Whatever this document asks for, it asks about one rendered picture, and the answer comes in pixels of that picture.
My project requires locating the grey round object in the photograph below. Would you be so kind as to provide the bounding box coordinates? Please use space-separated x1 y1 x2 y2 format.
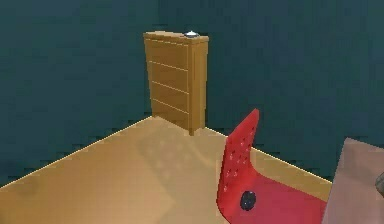
374 171 384 195

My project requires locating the small black ball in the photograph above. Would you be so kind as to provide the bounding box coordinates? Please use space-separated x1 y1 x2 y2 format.
239 190 258 212

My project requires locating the wooden chest of drawers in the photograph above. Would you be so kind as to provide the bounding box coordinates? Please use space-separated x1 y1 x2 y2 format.
142 30 210 137

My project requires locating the red perforated chair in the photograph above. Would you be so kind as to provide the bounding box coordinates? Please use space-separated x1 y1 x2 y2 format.
216 108 328 224

